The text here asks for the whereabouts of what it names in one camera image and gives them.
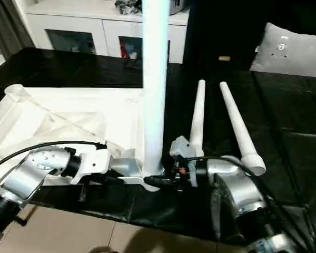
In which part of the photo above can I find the white plastic table leg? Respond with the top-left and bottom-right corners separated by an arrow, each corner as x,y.
189,80 -> 206,159
219,81 -> 267,177
141,0 -> 171,182

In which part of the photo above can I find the white plastic table top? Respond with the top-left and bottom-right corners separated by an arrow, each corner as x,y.
0,84 -> 164,192

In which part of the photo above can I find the black work table leg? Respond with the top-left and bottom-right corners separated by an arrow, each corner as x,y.
16,208 -> 30,228

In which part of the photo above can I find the black work surface mat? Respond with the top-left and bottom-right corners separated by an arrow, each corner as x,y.
0,47 -> 316,245

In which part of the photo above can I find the white sideboard with glass doors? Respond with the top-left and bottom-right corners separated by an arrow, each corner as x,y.
26,0 -> 190,64

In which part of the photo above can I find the grey pillow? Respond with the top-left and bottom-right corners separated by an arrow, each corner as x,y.
249,22 -> 316,79

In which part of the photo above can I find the black tangled item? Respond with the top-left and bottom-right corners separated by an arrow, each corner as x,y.
114,0 -> 143,16

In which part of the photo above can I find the grey curtain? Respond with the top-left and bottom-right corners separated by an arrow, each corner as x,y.
0,0 -> 37,70

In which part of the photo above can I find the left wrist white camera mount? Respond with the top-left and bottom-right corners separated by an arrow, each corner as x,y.
73,147 -> 112,186

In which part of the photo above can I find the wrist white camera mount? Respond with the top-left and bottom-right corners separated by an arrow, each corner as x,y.
169,135 -> 201,188
73,147 -> 112,186

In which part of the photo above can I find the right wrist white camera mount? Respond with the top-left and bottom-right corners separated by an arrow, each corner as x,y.
169,135 -> 201,188

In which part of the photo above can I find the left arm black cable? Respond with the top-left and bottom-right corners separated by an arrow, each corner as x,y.
0,140 -> 108,172

